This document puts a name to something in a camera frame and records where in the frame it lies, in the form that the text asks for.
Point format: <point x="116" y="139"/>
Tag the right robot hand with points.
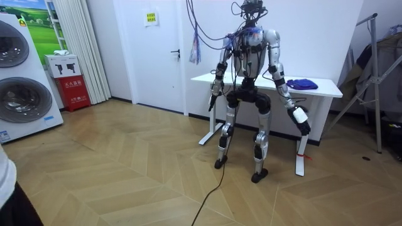
<point x="300" y="116"/>

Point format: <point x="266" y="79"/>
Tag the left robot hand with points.
<point x="213" y="102"/>

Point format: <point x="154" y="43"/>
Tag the blue cloth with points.
<point x="301" y="84"/>

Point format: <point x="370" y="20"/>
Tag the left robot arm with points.
<point x="220" y="70"/>

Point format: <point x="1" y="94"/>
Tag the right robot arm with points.
<point x="276" y="69"/>

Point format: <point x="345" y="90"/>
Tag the white desk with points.
<point x="323" y="89"/>

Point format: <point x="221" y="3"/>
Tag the robot legs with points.
<point x="263" y="125"/>

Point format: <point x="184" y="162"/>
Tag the robot body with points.
<point x="251" y="62"/>

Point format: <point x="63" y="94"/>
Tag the white door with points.
<point x="157" y="62"/>

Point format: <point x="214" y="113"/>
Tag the grey metal clothes rack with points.
<point x="374" y="62"/>

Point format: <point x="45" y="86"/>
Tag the black bin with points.
<point x="392" y="135"/>

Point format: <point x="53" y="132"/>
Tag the paper sign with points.
<point x="151" y="17"/>

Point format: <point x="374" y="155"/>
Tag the grey hanging clothes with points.
<point x="389" y="56"/>

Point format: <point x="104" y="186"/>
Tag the white pleated curtain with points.
<point x="84" y="50"/>

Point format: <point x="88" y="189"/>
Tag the red fire extinguisher box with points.
<point x="73" y="92"/>

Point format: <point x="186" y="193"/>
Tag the white equipment box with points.
<point x="63" y="66"/>

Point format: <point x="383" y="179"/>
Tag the white object on box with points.
<point x="61" y="52"/>

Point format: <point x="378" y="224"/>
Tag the white washing machine tower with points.
<point x="22" y="94"/>

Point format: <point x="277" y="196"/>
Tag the green landscape wall poster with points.
<point x="41" y="31"/>

